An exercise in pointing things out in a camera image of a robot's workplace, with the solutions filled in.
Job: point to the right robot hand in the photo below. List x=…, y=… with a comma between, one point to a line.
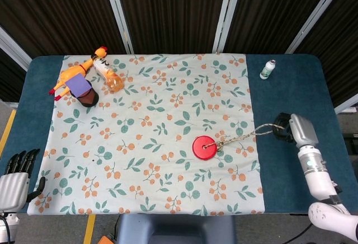
x=303, y=129

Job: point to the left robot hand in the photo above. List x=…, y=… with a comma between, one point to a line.
x=14, y=188

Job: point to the red disc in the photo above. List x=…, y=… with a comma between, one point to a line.
x=204, y=148

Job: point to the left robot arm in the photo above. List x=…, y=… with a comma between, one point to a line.
x=8, y=224

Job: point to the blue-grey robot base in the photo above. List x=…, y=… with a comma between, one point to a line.
x=176, y=230

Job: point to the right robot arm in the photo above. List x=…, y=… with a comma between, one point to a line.
x=319, y=177

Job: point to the blue table cover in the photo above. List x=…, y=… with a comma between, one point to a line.
x=279, y=87

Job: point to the small white bottle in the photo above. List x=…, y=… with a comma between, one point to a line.
x=267, y=70

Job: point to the orange floor device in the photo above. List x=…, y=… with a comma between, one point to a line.
x=107, y=240

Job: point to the dark brown cup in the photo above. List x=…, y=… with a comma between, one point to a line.
x=88, y=100

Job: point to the purple foam block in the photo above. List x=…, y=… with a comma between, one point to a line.
x=78, y=85

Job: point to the yellow rubber chicken toy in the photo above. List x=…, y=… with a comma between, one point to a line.
x=71, y=73

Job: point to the floral fruit print tablecloth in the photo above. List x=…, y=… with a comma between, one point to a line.
x=156, y=171

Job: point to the orange drink bottle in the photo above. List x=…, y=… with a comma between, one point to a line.
x=112, y=80

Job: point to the grey partition frame post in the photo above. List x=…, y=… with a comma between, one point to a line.
x=346, y=104
x=316, y=17
x=228, y=14
x=117, y=14
x=14, y=48

